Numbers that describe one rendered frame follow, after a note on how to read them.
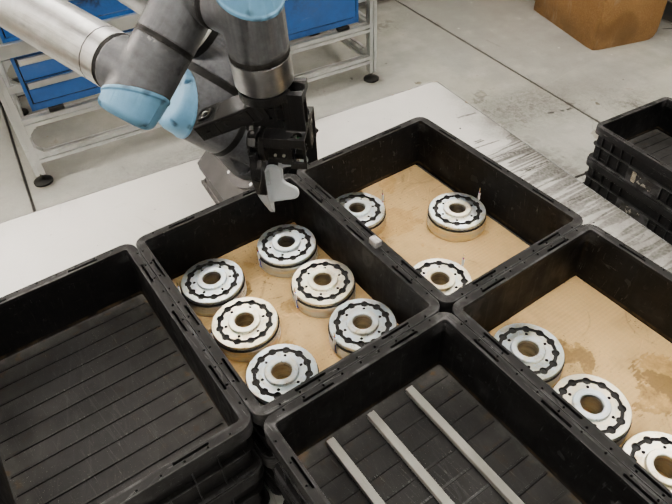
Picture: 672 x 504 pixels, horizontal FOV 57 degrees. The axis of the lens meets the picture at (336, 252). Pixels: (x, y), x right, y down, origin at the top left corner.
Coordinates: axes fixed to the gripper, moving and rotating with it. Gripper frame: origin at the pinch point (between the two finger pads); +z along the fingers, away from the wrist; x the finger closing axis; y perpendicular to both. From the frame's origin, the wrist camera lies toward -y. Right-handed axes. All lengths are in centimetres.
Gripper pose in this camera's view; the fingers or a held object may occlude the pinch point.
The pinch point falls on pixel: (271, 190)
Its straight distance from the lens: 94.8
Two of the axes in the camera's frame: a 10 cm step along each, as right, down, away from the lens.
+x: 1.6, -7.8, 6.0
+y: 9.9, 0.9, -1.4
